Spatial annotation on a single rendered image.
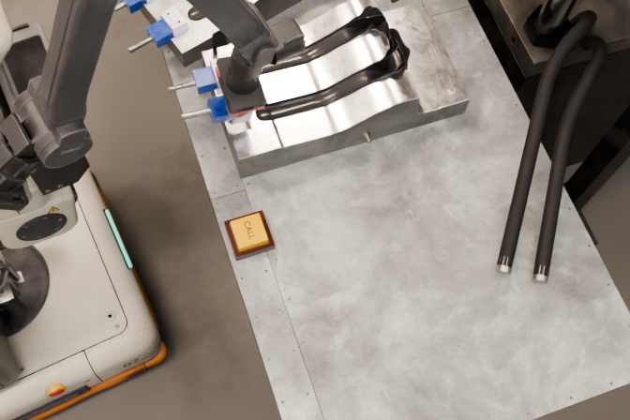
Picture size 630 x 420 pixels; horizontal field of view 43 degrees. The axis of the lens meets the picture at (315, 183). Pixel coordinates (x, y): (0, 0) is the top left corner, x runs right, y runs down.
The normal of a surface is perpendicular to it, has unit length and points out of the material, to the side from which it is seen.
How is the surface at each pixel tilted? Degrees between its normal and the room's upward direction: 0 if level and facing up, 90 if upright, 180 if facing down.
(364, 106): 28
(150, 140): 0
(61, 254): 0
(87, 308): 0
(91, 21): 96
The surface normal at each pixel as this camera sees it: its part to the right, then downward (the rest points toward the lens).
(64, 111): 0.52, 0.78
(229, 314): 0.05, -0.41
